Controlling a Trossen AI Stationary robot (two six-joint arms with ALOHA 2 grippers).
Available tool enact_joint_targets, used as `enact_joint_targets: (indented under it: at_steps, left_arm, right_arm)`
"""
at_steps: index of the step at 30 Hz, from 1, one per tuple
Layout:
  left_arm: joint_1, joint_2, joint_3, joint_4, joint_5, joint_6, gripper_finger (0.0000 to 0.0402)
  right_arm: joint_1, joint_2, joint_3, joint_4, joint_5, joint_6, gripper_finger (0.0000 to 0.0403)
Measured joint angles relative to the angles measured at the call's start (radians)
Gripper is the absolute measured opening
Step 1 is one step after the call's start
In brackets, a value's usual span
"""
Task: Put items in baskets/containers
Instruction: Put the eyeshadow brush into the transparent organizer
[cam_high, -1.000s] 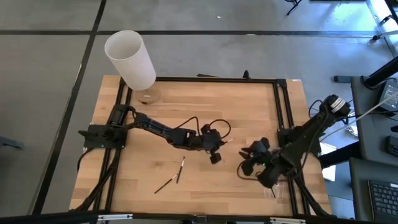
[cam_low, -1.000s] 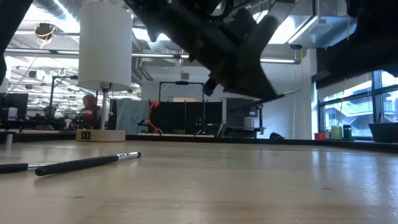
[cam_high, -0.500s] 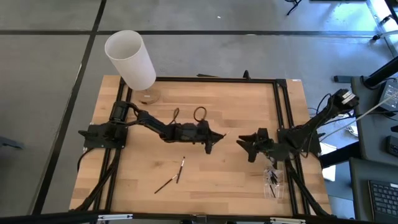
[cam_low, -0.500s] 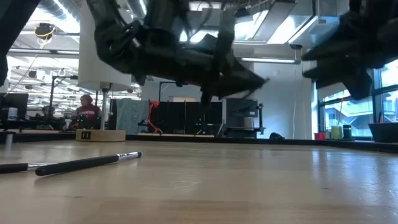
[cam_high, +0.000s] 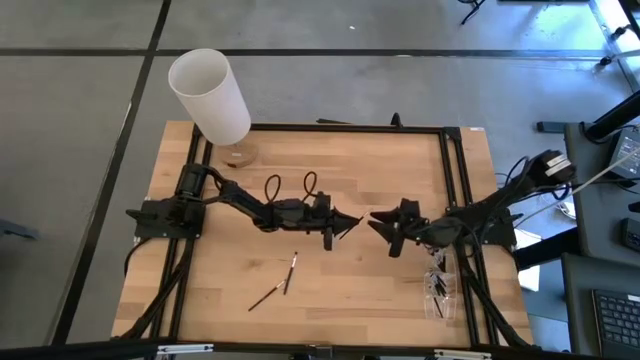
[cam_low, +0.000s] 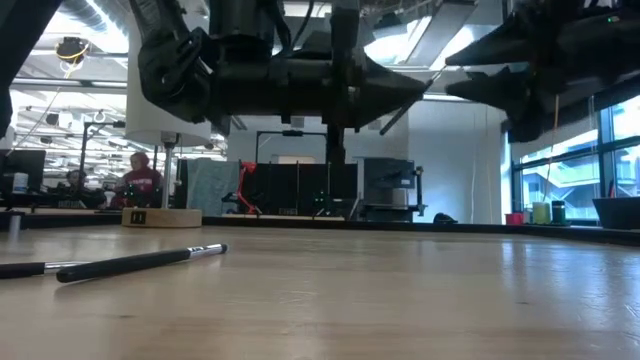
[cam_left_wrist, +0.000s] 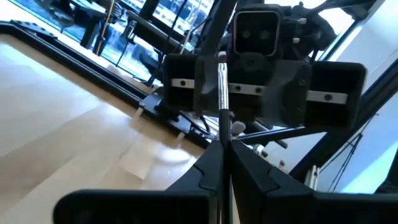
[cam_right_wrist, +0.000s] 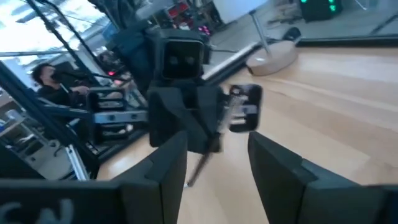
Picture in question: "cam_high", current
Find silver metal bracket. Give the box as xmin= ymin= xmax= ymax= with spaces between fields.
xmin=156 ymin=343 xmax=215 ymax=357
xmin=433 ymin=349 xmax=493 ymax=360

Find white cable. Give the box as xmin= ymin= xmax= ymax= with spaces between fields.
xmin=519 ymin=154 xmax=634 ymax=224

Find black laptop keyboard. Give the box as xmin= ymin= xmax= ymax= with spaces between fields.
xmin=592 ymin=288 xmax=640 ymax=359

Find black floor bar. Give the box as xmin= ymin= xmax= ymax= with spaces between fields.
xmin=536 ymin=120 xmax=570 ymax=134

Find small black device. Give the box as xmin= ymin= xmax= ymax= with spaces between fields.
xmin=619 ymin=217 xmax=640 ymax=253

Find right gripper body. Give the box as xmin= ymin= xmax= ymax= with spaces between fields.
xmin=388 ymin=198 xmax=431 ymax=259

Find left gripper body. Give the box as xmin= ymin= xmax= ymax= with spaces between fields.
xmin=299 ymin=191 xmax=335 ymax=252

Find black aluminium table frame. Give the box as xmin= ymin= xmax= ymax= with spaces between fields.
xmin=112 ymin=122 xmax=536 ymax=351

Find clear plastic container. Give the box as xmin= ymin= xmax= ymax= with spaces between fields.
xmin=423 ymin=248 xmax=459 ymax=322

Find black left forearm cable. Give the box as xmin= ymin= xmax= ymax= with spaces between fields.
xmin=263 ymin=173 xmax=283 ymax=204

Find grey desk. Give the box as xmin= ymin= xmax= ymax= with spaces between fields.
xmin=561 ymin=253 xmax=640 ymax=357
xmin=563 ymin=121 xmax=640 ymax=266

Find white shade wooden table lamp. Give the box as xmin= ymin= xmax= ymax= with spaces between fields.
xmin=167 ymin=47 xmax=260 ymax=169

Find black crossbeam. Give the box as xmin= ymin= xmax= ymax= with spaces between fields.
xmin=0 ymin=338 xmax=640 ymax=360

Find white paper sheet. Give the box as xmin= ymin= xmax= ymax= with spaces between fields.
xmin=513 ymin=229 xmax=544 ymax=294

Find black chair base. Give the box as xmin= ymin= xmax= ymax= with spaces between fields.
xmin=458 ymin=0 xmax=487 ymax=26

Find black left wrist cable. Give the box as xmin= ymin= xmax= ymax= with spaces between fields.
xmin=302 ymin=170 xmax=319 ymax=198

